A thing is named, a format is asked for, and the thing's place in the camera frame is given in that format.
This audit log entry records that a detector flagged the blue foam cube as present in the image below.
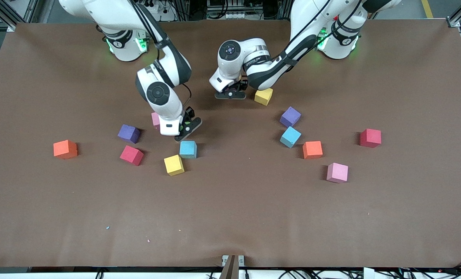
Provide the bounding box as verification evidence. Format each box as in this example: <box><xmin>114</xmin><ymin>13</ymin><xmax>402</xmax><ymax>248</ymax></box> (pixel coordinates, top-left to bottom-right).
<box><xmin>280</xmin><ymin>126</ymin><xmax>302</xmax><ymax>149</ymax></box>
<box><xmin>179</xmin><ymin>140</ymin><xmax>197</xmax><ymax>159</ymax></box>

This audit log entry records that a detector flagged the yellow foam cube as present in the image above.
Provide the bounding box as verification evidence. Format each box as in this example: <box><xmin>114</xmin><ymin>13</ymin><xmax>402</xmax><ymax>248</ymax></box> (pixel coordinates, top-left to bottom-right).
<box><xmin>254</xmin><ymin>88</ymin><xmax>274</xmax><ymax>106</ymax></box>
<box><xmin>164</xmin><ymin>155</ymin><xmax>185</xmax><ymax>177</ymax></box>

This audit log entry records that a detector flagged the purple foam cube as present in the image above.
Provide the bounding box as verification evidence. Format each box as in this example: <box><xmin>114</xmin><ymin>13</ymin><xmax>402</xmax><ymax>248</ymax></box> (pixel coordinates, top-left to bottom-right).
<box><xmin>280</xmin><ymin>106</ymin><xmax>302</xmax><ymax>128</ymax></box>
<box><xmin>117</xmin><ymin>124</ymin><xmax>141</xmax><ymax>144</ymax></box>

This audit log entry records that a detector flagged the red foam cube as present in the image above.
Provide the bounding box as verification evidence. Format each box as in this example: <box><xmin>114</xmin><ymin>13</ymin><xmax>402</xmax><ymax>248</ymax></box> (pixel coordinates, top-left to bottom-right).
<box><xmin>119</xmin><ymin>145</ymin><xmax>145</xmax><ymax>166</ymax></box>
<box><xmin>360</xmin><ymin>128</ymin><xmax>382</xmax><ymax>148</ymax></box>

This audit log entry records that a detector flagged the brown paper table cover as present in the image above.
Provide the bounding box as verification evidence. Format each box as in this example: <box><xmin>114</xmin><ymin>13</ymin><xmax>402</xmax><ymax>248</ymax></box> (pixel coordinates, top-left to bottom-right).
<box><xmin>0</xmin><ymin>19</ymin><xmax>461</xmax><ymax>269</ymax></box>

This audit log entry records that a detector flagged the orange foam cube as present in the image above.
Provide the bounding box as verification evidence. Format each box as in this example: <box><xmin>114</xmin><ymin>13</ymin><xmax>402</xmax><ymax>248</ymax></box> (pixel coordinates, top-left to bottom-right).
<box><xmin>53</xmin><ymin>140</ymin><xmax>78</xmax><ymax>160</ymax></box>
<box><xmin>302</xmin><ymin>141</ymin><xmax>323</xmax><ymax>160</ymax></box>

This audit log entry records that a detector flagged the white power strip with plugs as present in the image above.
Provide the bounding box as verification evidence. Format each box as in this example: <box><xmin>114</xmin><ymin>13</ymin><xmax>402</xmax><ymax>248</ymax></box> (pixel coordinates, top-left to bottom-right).
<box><xmin>143</xmin><ymin>0</ymin><xmax>165</xmax><ymax>13</ymax></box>

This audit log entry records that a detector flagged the metal table edge bracket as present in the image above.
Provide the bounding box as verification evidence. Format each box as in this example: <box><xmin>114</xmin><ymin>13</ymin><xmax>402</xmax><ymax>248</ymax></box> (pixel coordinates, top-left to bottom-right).
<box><xmin>219</xmin><ymin>255</ymin><xmax>245</xmax><ymax>279</ymax></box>

